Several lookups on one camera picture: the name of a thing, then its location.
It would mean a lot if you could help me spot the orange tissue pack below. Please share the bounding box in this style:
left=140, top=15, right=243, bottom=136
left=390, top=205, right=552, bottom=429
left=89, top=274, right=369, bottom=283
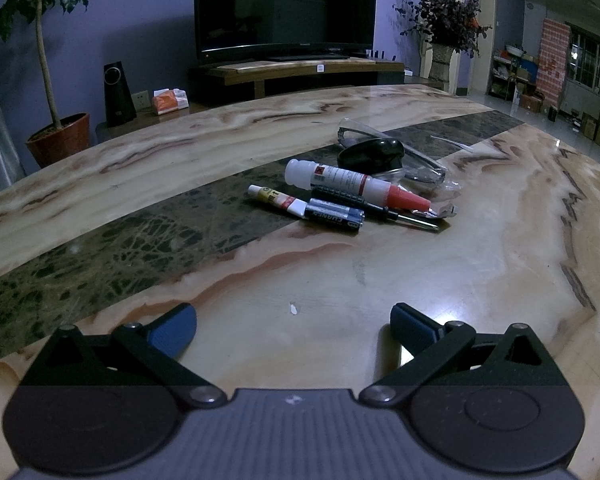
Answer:
left=151, top=88, right=190, bottom=116

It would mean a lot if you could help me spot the dried bouquet in vase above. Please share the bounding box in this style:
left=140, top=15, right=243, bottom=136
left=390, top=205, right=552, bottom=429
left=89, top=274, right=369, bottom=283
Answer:
left=393, top=0, right=493, bottom=92

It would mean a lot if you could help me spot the blue battery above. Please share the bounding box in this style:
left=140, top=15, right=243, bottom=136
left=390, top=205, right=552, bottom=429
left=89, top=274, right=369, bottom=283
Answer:
left=300, top=205, right=364, bottom=231
left=309, top=198, right=366, bottom=217

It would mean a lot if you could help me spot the white glue bottle red tip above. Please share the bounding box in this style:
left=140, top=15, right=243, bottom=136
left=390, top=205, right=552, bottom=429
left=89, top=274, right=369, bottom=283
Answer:
left=285, top=158, right=432, bottom=212

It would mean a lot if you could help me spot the red brick pattern panel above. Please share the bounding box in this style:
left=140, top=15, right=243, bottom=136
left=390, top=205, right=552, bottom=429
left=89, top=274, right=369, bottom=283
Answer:
left=535, top=17, right=571, bottom=106

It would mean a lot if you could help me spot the clear plastic wrapper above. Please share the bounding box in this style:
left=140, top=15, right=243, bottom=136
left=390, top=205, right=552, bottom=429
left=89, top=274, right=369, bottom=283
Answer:
left=410, top=180, right=462, bottom=219

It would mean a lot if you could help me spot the barred window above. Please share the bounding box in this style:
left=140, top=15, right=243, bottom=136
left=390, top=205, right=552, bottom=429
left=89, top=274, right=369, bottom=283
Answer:
left=567, top=25, right=600, bottom=86

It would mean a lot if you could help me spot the black handled screwdriver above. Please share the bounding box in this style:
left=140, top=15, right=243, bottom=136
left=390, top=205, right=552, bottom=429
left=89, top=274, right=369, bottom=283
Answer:
left=311, top=185, right=440, bottom=232

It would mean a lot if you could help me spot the black glossy mouse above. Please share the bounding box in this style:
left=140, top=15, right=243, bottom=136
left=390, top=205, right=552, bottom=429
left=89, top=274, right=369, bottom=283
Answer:
left=338, top=139, right=406, bottom=179

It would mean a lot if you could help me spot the black flat television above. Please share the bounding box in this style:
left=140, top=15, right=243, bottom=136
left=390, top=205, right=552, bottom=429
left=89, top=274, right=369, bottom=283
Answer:
left=193, top=0, right=379, bottom=65

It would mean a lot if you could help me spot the small tube yellow label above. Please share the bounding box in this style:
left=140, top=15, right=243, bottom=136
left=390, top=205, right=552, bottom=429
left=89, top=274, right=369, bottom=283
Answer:
left=248, top=184, right=311, bottom=219

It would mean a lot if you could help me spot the black speaker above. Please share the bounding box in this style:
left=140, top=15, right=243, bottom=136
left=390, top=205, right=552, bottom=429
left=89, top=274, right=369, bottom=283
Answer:
left=103, top=61, right=137, bottom=127

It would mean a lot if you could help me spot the potted tree terracotta pot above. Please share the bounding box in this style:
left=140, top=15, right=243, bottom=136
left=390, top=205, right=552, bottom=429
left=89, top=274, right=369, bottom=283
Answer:
left=0, top=0, right=110, bottom=170

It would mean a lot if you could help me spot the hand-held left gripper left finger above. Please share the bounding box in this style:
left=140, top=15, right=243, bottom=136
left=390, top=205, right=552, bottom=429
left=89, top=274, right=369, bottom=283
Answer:
left=24, top=303, right=228, bottom=407

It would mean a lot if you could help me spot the storage shelf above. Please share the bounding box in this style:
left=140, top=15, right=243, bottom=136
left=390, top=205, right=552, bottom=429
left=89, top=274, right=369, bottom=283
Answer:
left=487, top=42, right=543, bottom=111

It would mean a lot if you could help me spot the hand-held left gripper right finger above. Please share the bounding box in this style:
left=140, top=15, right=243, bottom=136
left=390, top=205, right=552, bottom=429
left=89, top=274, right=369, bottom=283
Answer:
left=358, top=302, right=572, bottom=408

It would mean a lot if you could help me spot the wooden television stand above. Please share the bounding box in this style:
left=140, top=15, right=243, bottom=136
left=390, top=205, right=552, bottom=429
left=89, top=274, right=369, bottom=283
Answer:
left=187, top=55, right=406, bottom=103

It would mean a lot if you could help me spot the dark low side cabinet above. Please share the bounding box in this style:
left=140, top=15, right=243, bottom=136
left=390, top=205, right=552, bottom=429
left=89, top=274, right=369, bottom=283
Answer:
left=95, top=101, right=216, bottom=147

